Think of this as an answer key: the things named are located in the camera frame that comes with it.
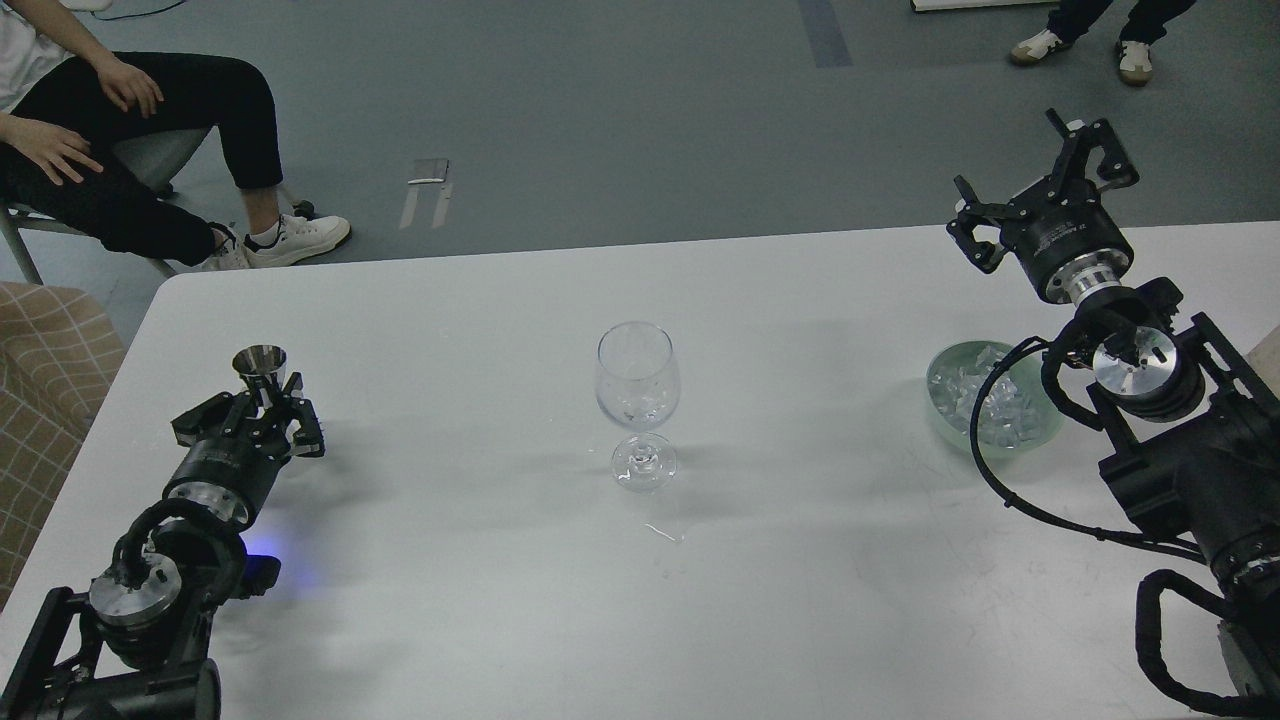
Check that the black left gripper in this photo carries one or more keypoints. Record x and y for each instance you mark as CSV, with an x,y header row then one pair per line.
x,y
230,472

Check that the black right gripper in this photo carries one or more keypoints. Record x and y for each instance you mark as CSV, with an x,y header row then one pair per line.
x,y
1075,240

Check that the steel double jigger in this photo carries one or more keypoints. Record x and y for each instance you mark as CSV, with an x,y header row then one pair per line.
x,y
263,371

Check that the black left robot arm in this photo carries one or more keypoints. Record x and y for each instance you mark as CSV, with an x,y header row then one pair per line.
x,y
135,645

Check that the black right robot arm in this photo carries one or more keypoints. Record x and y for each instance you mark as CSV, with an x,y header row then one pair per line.
x,y
1193,425

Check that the ice cubes pile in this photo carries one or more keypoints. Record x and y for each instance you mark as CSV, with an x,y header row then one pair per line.
x,y
960,390

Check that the clear wine glass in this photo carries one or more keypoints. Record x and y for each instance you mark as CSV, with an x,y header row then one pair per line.
x,y
637,385

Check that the green bowl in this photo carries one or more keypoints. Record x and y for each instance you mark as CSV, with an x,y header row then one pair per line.
x,y
1045,425

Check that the checked beige cushion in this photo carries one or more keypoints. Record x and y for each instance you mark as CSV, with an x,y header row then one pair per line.
x,y
59,356

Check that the seated person in black trousers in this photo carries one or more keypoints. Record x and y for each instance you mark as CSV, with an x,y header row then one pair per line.
x,y
88,140

